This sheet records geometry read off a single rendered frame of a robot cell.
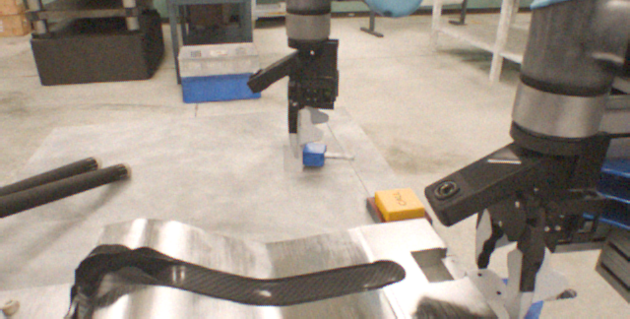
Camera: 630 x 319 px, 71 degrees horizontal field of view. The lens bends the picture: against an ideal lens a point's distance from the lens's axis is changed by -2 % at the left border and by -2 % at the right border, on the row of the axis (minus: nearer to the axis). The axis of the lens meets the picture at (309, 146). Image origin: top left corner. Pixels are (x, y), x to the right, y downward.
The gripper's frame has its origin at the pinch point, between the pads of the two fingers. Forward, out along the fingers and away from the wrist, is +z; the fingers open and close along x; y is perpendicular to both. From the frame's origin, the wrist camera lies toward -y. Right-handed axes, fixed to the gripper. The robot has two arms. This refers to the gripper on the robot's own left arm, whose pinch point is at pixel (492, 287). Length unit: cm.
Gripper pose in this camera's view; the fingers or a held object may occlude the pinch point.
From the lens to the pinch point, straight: 57.2
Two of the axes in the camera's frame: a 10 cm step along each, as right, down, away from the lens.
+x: -1.1, -4.4, 8.9
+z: 0.0, 9.0, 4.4
